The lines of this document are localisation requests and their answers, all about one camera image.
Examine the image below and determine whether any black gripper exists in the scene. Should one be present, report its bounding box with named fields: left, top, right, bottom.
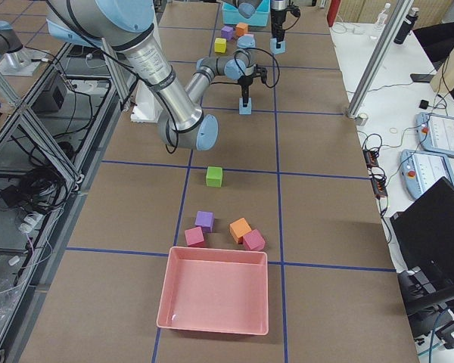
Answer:
left=271, top=13, right=301, bottom=48
left=238, top=75, right=268, bottom=106

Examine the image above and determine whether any light blue block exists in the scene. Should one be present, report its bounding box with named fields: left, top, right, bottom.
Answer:
left=238, top=98, right=252, bottom=115
left=269, top=38, right=286, bottom=54

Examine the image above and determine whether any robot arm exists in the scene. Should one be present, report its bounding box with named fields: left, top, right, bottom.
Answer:
left=222, top=0, right=301, bottom=54
left=47, top=1, right=256, bottom=152

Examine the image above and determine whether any orange block left side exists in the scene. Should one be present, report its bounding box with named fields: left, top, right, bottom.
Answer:
left=235, top=22, right=249, bottom=37

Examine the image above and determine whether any orange block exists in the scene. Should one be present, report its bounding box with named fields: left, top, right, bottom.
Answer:
left=235, top=22, right=249, bottom=37
left=229, top=218, right=252, bottom=244

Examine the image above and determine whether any purple block left side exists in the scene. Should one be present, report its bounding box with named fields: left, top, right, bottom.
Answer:
left=221, top=26, right=235, bottom=41

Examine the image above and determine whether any purple block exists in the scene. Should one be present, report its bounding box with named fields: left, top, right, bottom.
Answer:
left=221, top=26, right=235, bottom=41
left=194, top=211, right=215, bottom=233

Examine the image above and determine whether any cyan plastic bin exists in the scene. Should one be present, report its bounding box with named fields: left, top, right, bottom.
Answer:
left=222, top=0, right=270, bottom=26

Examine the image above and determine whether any yellow foam block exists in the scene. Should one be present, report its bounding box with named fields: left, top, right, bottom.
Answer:
left=214, top=37, right=227, bottom=54

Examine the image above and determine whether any green foam block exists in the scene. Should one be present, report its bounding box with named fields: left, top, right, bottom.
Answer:
left=205, top=166, right=223, bottom=188

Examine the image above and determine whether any purple block right side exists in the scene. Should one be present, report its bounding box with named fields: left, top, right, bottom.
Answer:
left=194, top=211, right=215, bottom=233

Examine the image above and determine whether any orange block right side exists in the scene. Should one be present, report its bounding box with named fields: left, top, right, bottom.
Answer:
left=229, top=218, right=252, bottom=244

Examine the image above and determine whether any black water bottle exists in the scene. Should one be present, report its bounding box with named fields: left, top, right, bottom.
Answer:
left=393, top=7, right=419, bottom=45

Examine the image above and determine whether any magenta block right side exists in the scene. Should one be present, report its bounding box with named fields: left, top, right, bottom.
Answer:
left=242, top=229, right=266, bottom=251

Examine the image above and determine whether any magenta block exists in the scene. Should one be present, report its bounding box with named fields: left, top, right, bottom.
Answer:
left=242, top=229, right=266, bottom=251
left=184, top=227, right=206, bottom=247

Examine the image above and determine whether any near teach pendant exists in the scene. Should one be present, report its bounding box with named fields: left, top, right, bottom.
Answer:
left=400, top=149, right=454, bottom=200

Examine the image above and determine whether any teach pendant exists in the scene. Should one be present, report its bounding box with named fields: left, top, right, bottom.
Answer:
left=415, top=112, right=454, bottom=158
left=400, top=149, right=454, bottom=200

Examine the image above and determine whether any far teach pendant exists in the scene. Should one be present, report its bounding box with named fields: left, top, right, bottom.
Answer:
left=415, top=112, right=454, bottom=158

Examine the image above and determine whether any pink plastic tray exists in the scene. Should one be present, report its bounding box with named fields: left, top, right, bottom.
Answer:
left=157, top=247, right=269, bottom=336

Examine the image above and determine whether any black laptop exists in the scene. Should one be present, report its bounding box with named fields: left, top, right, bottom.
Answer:
left=389, top=175, right=454, bottom=283

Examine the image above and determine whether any aluminium frame post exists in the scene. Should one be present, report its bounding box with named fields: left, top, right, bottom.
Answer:
left=345, top=0, right=413, bottom=126

